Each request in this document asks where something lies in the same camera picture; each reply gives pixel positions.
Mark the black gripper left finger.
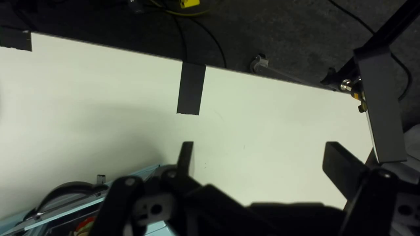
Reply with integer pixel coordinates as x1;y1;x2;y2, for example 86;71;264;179
176;141;195;175

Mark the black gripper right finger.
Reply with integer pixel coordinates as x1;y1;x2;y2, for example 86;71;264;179
322;141;369;200

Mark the black tape strip centre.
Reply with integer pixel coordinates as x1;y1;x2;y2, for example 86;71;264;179
177;61;206;115

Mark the black tape strip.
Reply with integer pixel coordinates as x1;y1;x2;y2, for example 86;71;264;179
0;27;32;51
177;61;206;115

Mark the grey metal rod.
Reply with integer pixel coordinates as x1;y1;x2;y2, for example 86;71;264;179
250;54;319;86

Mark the yellow object on floor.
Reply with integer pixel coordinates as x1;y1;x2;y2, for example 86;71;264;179
168;0;206;17

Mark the black tape strip left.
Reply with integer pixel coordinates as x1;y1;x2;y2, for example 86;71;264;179
0;27;32;51

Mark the black floor cable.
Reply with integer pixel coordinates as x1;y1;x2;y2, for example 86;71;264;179
149;0;229;69

